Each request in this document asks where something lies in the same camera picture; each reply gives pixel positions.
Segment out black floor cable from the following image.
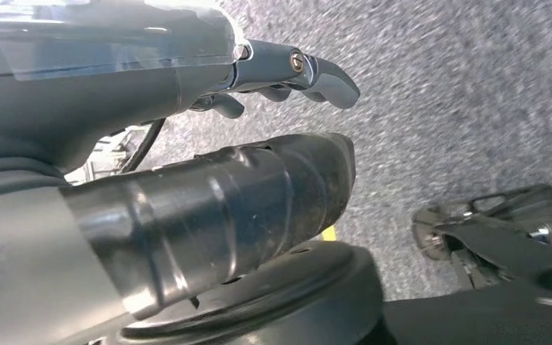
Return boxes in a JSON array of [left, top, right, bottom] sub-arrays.
[[119, 118, 167, 175]]

